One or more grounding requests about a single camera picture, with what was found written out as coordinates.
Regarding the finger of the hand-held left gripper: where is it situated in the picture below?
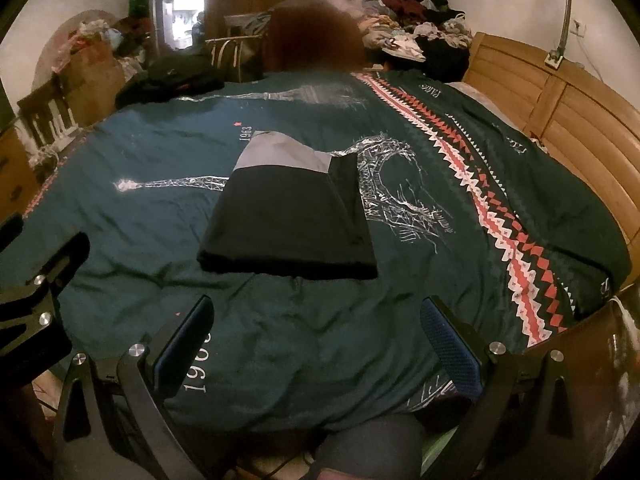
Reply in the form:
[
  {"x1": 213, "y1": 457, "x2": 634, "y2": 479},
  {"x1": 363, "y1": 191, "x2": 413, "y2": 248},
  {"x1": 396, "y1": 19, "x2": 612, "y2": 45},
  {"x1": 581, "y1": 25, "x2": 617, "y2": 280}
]
[
  {"x1": 0, "y1": 214, "x2": 24, "y2": 247},
  {"x1": 0, "y1": 232, "x2": 91, "y2": 343}
]

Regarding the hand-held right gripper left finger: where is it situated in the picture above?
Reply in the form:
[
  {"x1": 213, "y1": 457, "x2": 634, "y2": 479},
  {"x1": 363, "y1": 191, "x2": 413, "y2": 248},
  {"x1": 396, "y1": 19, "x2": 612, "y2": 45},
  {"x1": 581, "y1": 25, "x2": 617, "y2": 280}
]
[{"x1": 52, "y1": 294, "x2": 216, "y2": 480}]

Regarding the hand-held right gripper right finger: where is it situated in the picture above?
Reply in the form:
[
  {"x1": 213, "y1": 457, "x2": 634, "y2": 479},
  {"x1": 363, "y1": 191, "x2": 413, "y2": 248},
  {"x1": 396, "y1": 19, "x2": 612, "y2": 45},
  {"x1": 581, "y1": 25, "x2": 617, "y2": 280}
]
[{"x1": 420, "y1": 296, "x2": 601, "y2": 480}]

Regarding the black and grey garment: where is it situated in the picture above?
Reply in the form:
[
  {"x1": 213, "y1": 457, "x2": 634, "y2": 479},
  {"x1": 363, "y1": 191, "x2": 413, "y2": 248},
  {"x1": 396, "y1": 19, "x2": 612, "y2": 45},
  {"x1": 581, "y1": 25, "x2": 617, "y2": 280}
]
[{"x1": 196, "y1": 130, "x2": 379, "y2": 281}]

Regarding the black clothes heap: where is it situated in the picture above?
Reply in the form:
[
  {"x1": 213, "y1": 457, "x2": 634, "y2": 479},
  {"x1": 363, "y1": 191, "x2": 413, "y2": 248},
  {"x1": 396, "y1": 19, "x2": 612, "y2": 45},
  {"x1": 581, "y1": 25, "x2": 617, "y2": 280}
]
[{"x1": 115, "y1": 54, "x2": 226, "y2": 110}]

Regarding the pile of clothes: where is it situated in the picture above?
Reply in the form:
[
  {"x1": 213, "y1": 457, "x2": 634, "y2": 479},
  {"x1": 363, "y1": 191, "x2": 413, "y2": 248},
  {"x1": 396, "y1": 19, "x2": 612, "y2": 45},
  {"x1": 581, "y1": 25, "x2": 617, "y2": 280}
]
[{"x1": 350, "y1": 0, "x2": 476, "y2": 83}]

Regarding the wooden cabinet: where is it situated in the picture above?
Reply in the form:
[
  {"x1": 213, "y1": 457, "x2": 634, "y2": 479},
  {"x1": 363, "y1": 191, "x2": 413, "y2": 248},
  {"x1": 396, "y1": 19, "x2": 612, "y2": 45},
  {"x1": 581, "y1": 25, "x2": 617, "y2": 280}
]
[{"x1": 0, "y1": 122, "x2": 43, "y2": 221}]

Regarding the green printed blanket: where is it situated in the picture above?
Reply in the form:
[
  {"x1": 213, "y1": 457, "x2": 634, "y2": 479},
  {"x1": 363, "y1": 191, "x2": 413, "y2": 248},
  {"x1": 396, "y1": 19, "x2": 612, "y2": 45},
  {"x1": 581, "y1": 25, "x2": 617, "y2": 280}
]
[{"x1": 22, "y1": 67, "x2": 631, "y2": 433}]

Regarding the wooden chair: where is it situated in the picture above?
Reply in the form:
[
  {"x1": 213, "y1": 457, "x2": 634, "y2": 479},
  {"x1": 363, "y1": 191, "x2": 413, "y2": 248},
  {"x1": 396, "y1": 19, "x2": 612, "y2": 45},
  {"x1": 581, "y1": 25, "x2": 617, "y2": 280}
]
[{"x1": 17, "y1": 75, "x2": 81, "y2": 151}]

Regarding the person's leg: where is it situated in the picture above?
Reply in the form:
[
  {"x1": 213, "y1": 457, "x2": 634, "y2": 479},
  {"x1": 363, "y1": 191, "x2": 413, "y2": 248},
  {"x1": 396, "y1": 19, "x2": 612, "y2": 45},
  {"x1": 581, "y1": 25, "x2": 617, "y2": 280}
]
[{"x1": 310, "y1": 412, "x2": 426, "y2": 480}]

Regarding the large cardboard box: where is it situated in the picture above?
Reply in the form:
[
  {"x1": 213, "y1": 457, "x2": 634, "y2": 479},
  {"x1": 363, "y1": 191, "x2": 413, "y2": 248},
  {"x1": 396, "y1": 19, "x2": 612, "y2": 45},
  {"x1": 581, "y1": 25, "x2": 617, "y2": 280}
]
[{"x1": 60, "y1": 42, "x2": 126, "y2": 121}]

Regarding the heap of pale clutter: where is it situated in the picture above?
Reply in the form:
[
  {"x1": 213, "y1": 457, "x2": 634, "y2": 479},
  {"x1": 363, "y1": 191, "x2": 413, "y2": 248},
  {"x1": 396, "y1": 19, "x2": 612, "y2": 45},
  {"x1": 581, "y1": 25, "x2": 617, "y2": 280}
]
[{"x1": 52, "y1": 19, "x2": 151, "y2": 73}]

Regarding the wooden bed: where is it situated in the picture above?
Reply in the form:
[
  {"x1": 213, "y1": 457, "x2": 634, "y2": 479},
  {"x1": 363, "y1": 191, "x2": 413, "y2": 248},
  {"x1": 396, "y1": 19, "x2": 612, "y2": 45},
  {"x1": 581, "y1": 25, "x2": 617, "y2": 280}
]
[{"x1": 462, "y1": 31, "x2": 640, "y2": 480}]

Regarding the bright doorway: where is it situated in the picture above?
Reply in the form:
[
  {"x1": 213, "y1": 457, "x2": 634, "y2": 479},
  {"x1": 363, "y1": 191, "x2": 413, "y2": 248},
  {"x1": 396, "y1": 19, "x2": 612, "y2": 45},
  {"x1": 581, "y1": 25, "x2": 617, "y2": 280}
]
[{"x1": 150, "y1": 0, "x2": 206, "y2": 51}]

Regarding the metal pipe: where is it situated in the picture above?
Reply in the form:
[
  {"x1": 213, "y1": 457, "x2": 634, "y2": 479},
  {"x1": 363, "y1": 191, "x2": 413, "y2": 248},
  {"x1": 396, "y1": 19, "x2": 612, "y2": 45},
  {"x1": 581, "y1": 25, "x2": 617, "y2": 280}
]
[{"x1": 545, "y1": 0, "x2": 576, "y2": 68}]

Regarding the white cable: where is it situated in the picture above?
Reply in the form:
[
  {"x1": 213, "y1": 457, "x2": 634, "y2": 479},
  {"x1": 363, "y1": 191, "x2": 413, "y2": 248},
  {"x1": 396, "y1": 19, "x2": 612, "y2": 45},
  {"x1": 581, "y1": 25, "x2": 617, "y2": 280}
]
[{"x1": 607, "y1": 292, "x2": 640, "y2": 341}]

